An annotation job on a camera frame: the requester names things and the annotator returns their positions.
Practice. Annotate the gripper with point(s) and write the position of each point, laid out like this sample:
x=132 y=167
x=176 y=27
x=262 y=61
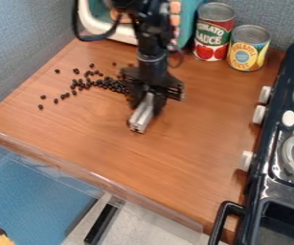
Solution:
x=153 y=81

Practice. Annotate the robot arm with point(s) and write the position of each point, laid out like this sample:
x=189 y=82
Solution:
x=152 y=35

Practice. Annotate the pile of black bits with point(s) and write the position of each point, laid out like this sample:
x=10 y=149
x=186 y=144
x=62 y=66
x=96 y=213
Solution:
x=97 y=83

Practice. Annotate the white and teal toy appliance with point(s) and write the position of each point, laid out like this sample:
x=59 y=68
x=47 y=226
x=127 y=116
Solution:
x=98 y=22

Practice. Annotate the red tomato sauce can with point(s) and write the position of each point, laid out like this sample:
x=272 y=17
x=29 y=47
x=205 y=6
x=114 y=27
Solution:
x=213 y=33

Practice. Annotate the yellow pineapple can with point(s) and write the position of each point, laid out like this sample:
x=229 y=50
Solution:
x=248 y=51

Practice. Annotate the toy stove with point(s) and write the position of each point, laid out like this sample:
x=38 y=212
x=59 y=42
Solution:
x=281 y=166

